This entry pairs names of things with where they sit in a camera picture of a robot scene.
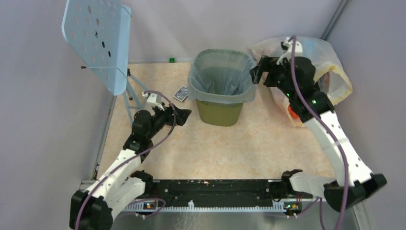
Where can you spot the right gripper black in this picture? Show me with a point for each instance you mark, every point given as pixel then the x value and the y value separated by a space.
pixel 267 64

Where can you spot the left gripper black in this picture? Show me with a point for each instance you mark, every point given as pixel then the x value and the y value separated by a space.
pixel 180 117

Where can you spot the green mesh trash bin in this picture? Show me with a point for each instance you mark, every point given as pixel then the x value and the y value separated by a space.
pixel 219 114

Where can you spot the blue plastic trash bag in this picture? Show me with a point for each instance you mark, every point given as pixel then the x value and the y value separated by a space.
pixel 222 76

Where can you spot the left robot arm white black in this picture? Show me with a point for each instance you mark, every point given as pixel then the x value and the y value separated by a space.
pixel 97 207

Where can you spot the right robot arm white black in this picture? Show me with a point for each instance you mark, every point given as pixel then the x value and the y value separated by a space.
pixel 353 180

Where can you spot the large translucent bag of trash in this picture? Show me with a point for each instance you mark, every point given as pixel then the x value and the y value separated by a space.
pixel 319 75

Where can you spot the blue playing card box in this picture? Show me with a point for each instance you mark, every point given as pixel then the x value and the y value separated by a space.
pixel 181 94

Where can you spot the light blue music stand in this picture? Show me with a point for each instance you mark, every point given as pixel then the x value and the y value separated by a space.
pixel 99 32

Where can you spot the white toothed rack strip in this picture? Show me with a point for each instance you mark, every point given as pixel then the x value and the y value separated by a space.
pixel 141 207

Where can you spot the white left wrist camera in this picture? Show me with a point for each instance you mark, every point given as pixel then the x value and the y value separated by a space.
pixel 153 100

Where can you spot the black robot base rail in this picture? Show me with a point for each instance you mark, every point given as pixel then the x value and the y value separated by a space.
pixel 221 193

